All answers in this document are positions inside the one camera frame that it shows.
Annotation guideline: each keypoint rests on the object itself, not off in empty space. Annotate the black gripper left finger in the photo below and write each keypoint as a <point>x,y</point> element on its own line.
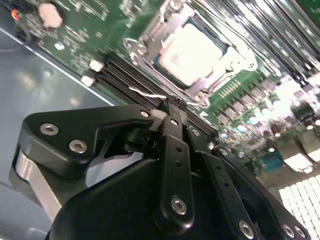
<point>75,125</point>

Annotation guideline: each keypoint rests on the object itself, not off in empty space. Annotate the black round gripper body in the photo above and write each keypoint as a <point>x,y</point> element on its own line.
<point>112,207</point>

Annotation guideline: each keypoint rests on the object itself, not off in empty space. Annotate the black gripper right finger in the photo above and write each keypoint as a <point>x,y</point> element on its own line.
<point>225,175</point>

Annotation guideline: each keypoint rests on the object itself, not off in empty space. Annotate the metal socket cover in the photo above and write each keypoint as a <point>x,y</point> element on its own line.
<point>240,55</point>

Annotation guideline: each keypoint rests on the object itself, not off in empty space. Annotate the silver square CPU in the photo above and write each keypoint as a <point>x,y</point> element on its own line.
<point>190,52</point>

